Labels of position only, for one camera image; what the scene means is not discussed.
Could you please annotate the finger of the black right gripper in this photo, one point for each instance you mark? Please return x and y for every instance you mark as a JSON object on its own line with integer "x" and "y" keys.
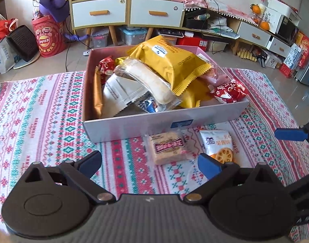
{"x": 293, "y": 134}

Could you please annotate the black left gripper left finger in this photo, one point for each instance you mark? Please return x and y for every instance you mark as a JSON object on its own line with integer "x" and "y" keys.
{"x": 69, "y": 181}

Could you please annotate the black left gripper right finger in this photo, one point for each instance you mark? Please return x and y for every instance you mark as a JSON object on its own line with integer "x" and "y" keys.
{"x": 226, "y": 175}

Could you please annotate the white snack packet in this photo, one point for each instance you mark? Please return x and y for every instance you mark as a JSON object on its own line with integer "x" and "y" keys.
{"x": 118, "y": 93}

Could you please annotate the golden slim snack bar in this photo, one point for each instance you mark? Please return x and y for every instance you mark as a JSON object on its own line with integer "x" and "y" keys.
{"x": 97, "y": 93}

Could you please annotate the clear bread packet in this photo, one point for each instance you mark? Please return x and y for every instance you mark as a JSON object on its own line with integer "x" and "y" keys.
{"x": 159, "y": 96}

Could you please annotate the large yellow snack bag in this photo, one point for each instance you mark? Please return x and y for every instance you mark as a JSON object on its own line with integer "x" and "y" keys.
{"x": 179, "y": 67}

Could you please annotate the white orange cracker packet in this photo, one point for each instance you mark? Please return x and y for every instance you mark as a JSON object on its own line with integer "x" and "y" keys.
{"x": 218, "y": 145}

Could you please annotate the small biscuit pack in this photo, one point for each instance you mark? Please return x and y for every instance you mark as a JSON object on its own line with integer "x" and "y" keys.
{"x": 167, "y": 147}

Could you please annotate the patterned woven rug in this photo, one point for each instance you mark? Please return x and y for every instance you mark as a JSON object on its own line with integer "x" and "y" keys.
{"x": 40, "y": 120}

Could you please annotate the red candy packet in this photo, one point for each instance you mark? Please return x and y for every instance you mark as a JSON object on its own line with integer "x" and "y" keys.
{"x": 231, "y": 92}

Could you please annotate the pink snack packet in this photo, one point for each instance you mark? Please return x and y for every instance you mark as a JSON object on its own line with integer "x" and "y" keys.
{"x": 215, "y": 76}

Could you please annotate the pink cardboard box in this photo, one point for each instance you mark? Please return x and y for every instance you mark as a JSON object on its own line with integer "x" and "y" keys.
{"x": 135, "y": 122}

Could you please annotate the red box under cabinet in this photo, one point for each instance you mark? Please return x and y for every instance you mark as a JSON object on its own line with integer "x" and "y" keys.
{"x": 193, "y": 41}

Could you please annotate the red round snack tub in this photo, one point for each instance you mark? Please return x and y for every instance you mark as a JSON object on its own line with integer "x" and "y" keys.
{"x": 49, "y": 36}

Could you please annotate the black perforated tray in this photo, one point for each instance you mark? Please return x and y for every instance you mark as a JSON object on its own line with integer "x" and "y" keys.
{"x": 23, "y": 42}

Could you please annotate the long low tv cabinet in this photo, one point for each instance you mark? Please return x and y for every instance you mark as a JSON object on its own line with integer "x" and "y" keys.
{"x": 275, "y": 29}

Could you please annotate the wooden white drawer cabinet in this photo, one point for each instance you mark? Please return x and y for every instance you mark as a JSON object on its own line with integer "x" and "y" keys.
{"x": 90, "y": 14}

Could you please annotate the purple hat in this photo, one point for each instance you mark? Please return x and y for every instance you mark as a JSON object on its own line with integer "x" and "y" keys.
{"x": 58, "y": 9}

